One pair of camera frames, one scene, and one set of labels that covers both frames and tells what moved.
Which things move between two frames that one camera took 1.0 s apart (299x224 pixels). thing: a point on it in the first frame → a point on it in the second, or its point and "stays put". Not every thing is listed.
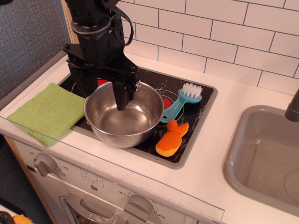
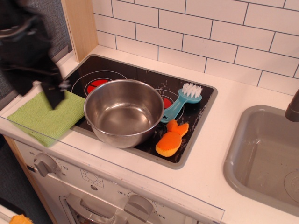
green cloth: [48, 113] stays put
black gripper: [104, 57] → [27, 57]
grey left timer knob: [44, 164] stays put
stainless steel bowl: [133, 126] stays put
